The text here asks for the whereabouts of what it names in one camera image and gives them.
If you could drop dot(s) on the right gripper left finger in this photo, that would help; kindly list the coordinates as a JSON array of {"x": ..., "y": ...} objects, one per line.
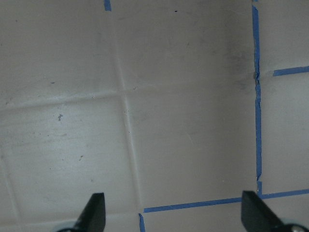
[{"x": 93, "y": 216}]

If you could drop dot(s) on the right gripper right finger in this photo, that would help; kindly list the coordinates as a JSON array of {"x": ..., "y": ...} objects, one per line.
[{"x": 256, "y": 216}]

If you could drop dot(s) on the brown paper table cover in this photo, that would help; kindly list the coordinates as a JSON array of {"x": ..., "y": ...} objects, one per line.
[{"x": 171, "y": 108}]

